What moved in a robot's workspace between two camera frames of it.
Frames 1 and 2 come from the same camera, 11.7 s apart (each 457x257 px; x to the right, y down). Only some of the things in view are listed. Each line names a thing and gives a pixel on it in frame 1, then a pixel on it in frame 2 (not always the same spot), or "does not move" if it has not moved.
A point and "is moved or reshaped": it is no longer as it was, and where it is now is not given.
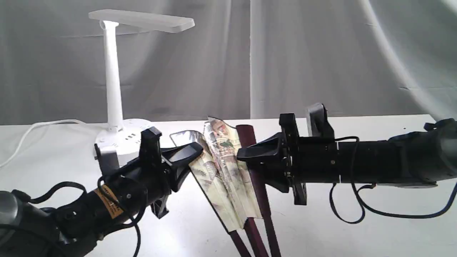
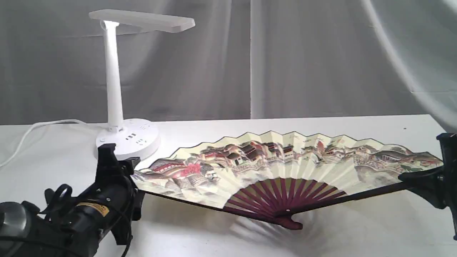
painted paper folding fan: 235,189 is moved or reshaped
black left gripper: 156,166 → 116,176
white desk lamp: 125,135 does not move
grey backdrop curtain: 242,60 does not move
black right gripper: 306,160 → 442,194
